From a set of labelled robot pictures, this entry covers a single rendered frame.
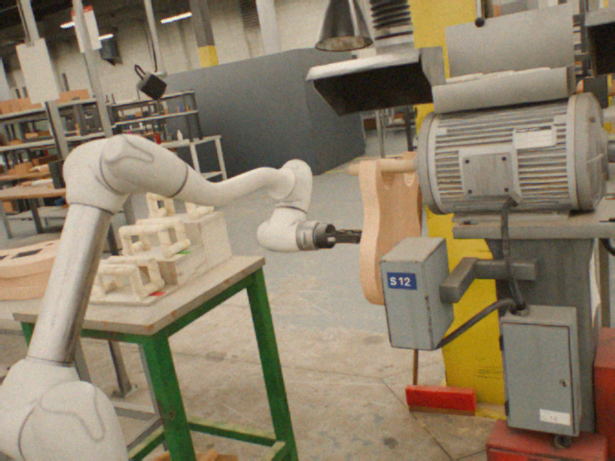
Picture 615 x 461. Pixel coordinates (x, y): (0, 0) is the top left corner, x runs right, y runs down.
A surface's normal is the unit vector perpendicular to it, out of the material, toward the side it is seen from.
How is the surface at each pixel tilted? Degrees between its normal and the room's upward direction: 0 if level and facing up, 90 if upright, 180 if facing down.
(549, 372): 90
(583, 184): 110
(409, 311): 90
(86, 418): 69
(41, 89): 90
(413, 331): 90
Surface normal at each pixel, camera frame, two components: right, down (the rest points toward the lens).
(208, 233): 0.88, -0.03
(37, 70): -0.48, 0.29
